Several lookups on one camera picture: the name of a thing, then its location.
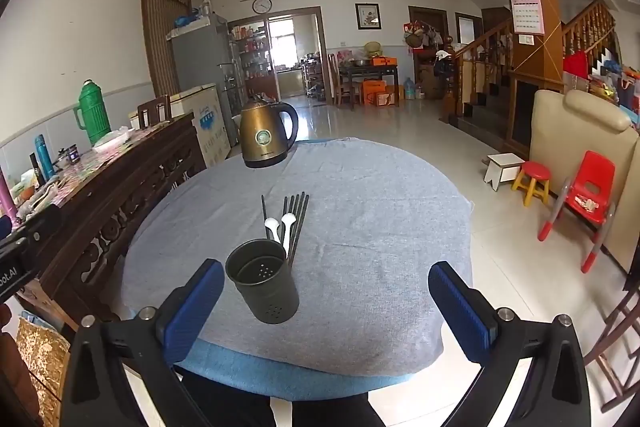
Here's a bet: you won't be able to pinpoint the wooden staircase with railing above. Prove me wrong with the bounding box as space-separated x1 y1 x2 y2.
440 0 618 142

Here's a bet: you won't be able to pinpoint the grey tablecloth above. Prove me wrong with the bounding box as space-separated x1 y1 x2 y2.
120 138 473 375

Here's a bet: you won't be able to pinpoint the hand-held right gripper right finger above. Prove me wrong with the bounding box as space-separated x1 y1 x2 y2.
428 261 592 427

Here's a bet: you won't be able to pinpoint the pile of colourful bags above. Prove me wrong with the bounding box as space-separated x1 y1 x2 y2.
562 49 640 128

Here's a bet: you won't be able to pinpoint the brown wooden chair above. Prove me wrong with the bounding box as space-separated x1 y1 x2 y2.
582 277 640 413

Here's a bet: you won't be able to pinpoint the red plastic child chair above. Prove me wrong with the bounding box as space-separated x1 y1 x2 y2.
538 151 617 274

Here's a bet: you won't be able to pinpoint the dark metal utensil holder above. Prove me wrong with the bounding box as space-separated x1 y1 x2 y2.
225 238 301 324

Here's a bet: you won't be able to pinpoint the orange carton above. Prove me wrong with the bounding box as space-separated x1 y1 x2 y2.
362 79 388 106

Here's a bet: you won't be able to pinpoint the white chest freezer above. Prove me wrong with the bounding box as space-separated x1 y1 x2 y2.
170 83 232 168

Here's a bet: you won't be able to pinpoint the pink water bottle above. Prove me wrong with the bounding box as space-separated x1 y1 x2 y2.
0 167 16 228

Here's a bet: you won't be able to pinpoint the beige sofa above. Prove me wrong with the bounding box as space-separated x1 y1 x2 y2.
529 89 640 273

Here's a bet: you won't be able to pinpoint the dark wooden dining table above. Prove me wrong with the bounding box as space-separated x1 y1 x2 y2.
337 64 401 108

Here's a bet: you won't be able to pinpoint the blue water bottle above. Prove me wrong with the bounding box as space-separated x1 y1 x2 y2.
34 134 55 182

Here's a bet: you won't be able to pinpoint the small white stool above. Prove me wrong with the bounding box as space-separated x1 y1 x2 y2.
483 153 526 192

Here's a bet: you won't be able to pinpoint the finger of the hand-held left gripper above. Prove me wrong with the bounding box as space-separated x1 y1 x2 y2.
0 205 65 254

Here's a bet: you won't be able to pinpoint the carved wooden sideboard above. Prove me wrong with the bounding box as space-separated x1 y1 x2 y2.
0 112 208 323

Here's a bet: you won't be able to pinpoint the dark wooden chair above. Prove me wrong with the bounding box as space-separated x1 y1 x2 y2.
137 95 172 128

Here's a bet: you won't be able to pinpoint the person's legs in dark trousers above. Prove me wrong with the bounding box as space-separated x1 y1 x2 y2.
172 367 401 427

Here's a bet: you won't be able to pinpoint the white plastic bag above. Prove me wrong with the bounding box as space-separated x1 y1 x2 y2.
94 127 133 150

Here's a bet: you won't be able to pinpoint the brown curtain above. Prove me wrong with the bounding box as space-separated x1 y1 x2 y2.
140 0 192 98

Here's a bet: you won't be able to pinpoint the bronze electric kettle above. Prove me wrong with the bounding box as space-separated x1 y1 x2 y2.
238 96 300 169

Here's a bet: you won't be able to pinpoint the blue tablecloth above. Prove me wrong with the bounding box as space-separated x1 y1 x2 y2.
172 337 446 403

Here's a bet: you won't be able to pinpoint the floral sideboard cover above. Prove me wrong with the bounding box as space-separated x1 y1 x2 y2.
20 124 171 210

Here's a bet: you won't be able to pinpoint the framed wall picture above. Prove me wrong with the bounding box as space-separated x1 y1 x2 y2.
355 3 382 30

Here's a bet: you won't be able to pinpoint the grey refrigerator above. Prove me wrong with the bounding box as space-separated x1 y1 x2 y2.
166 13 241 148

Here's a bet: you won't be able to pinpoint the golden sequined cushion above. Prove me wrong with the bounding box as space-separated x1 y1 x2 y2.
15 317 71 427

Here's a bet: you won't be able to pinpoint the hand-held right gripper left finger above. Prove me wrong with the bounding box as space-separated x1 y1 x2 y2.
60 258 226 427

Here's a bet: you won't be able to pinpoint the glass shelf with bottles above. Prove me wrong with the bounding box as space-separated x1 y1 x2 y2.
230 22 273 98

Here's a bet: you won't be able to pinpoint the green thermos flask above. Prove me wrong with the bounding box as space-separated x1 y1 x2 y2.
75 79 112 146

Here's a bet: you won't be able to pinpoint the red and yellow stool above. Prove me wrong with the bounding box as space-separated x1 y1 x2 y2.
511 161 552 208

